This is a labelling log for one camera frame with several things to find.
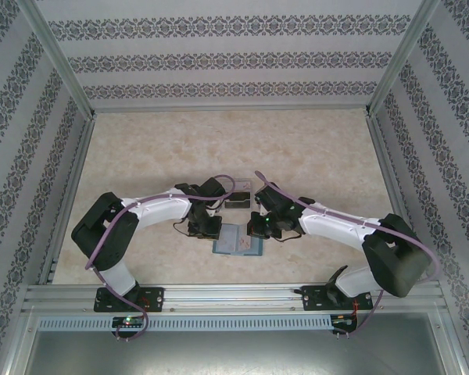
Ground teal leather card holder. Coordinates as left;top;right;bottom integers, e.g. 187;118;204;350
211;223;266;258

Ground black VIP card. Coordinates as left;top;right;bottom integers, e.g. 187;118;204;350
224;198;252;211

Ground clear acrylic card tray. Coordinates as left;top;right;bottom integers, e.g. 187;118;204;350
218;175;256;212

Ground left controller circuit board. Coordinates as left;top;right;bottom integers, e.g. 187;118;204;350
109;315;146;339

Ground controller circuit board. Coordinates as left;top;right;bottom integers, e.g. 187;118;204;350
109;315;146;339
330;312;360;335

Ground right controller circuit board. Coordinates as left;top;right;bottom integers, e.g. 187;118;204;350
330;312;360;335

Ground grey metal panel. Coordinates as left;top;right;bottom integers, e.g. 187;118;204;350
7;327;464;375

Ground thin black right gripper cable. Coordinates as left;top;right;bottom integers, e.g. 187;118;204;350
273;230;304;242

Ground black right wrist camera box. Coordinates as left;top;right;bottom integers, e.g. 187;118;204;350
255;182;289;212

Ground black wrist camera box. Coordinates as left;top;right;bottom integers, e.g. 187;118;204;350
255;182;289;212
199;177;226;199

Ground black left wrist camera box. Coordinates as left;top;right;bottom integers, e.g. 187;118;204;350
199;177;226;199

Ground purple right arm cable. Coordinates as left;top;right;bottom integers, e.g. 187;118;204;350
253;170;442;338

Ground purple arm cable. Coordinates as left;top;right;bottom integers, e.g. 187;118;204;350
253;170;442;338
84;174;238;338

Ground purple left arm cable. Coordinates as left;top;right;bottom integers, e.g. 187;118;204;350
84;174;238;338

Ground aluminium mounting rail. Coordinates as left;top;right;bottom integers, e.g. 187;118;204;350
23;284;442;313

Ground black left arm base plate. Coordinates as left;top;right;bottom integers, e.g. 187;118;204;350
93;287;166;313

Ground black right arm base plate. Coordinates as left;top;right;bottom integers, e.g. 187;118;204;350
301;284;372;313

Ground slotted grey cable duct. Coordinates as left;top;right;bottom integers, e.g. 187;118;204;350
37;315;333;330

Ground aluminium side rail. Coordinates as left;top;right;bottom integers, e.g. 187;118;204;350
369;116;430;281
38;116;98;284

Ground aluminium frame post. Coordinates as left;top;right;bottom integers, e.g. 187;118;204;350
365;0;442;116
17;0;98;118

